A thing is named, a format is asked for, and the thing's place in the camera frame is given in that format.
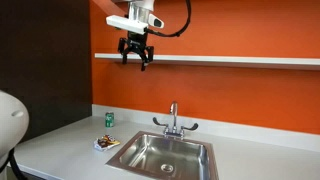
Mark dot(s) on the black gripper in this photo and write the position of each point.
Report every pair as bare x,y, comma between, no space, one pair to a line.
136,40

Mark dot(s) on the fritos snack pack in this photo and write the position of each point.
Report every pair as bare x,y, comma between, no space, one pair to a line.
106,142

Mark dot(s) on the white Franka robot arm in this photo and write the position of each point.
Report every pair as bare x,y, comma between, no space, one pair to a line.
143,6

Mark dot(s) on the green soda can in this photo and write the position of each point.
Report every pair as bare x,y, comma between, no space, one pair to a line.
109,120

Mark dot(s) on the chrome faucet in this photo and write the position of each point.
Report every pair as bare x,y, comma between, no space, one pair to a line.
173,115

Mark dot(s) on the dark wood-grain cabinet panel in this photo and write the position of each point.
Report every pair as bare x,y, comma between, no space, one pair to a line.
43,66

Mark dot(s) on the stainless steel sink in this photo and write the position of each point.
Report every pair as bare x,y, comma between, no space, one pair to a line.
150,153

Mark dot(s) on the sink drain strainer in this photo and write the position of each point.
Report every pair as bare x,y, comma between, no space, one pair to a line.
167,168

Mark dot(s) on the grey counter backsplash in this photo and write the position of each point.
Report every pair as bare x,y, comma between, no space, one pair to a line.
240,131

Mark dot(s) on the white rounded housing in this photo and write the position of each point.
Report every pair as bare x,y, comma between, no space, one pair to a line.
11,123

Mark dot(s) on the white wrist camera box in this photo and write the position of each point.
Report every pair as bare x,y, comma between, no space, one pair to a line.
125,24

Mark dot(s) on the white wall shelf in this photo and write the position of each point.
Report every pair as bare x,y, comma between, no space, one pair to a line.
233,60

